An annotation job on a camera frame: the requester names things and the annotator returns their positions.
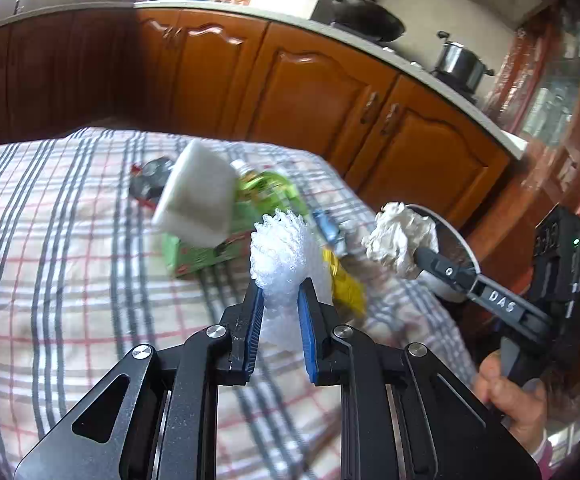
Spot yellow snack wrapper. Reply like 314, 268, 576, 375
321, 248, 367, 320

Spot green drink pouch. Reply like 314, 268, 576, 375
230, 159, 308, 220

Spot black wok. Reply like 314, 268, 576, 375
331, 0, 406, 44

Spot white paper tissue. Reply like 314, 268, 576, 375
361, 203, 439, 280

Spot right hand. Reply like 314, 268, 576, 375
473, 351, 547, 456

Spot blue green wrapper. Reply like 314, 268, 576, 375
313, 209, 348, 258

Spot pink right sleeve forearm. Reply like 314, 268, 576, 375
531, 430, 552, 480

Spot glass door wooden cabinet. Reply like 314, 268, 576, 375
468, 9, 580, 261

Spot plaid tablecloth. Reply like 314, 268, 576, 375
0, 128, 476, 479

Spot white foam block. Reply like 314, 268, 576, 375
152, 140, 238, 248

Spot wooden kitchen cabinets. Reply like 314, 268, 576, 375
0, 8, 521, 226

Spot steel cooking pot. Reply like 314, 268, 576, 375
432, 30, 495, 94

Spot dark red snack wrapper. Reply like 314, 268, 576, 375
129, 157, 174, 210

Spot green carton box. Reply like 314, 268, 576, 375
162, 199, 262, 279

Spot black white-rimmed trash bin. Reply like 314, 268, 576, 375
407, 204, 481, 304

